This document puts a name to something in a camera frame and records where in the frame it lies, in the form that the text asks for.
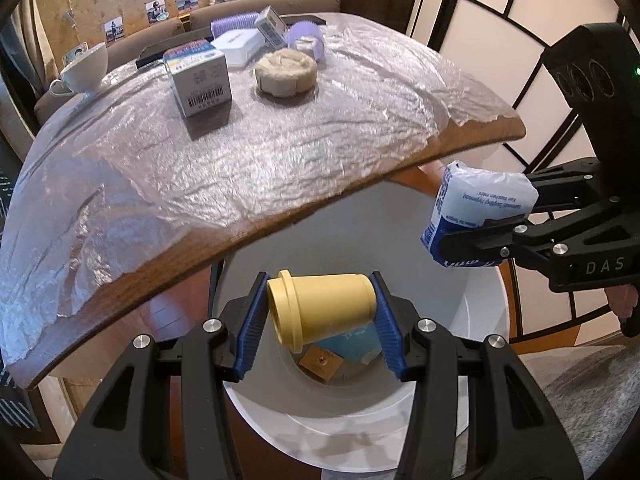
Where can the yellow plastic cup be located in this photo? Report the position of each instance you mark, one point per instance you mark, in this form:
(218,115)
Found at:
(307,309)

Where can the brown sofa right cushion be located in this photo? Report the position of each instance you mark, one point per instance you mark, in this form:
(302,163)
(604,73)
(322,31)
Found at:
(203,17)

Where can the white round trash bin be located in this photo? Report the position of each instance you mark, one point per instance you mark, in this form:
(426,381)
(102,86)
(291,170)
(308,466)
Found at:
(354,423)

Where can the white blue tissue pack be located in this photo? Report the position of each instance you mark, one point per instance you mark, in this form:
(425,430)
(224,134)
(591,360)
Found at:
(470,198)

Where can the white plastic box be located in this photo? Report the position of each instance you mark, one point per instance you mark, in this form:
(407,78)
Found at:
(239,46)

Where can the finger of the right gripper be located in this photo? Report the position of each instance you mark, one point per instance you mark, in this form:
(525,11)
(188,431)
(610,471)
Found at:
(569,186)
(543,247)

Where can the white ceramic teacup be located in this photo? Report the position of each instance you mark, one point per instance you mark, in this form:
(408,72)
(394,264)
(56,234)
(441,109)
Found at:
(84,74)

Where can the clear plastic table cover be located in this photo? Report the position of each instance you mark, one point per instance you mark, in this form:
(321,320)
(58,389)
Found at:
(121,196)

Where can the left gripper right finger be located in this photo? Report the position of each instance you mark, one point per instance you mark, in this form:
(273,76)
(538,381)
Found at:
(513,432)

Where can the photo print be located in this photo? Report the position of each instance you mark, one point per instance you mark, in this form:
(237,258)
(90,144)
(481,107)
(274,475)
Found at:
(156,11)
(186,5)
(70,55)
(114,30)

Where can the photo print far left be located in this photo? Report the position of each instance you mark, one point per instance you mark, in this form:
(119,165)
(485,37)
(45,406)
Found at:
(70,55)

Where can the person right hand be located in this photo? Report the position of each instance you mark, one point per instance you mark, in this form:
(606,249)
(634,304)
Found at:
(622,300)

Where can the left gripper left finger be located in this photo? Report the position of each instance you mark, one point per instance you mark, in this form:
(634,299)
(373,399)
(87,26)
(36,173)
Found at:
(124,431)

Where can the black tablet device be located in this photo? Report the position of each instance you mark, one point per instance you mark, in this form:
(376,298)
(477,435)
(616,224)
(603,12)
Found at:
(155,52)

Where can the white barcode medicine box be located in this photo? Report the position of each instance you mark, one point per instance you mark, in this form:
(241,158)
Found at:
(272,28)

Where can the naproxen sodium medicine box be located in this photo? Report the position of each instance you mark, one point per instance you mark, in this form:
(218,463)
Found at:
(199,76)

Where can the brown cardboard box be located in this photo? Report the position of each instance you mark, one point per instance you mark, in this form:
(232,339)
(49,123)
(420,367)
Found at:
(320,362)

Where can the purple hair roller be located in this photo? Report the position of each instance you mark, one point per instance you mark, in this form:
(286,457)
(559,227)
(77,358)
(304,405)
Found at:
(306,37)
(220,26)

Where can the beige round paper wad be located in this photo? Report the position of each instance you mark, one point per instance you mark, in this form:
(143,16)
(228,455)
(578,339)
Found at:
(286,73)

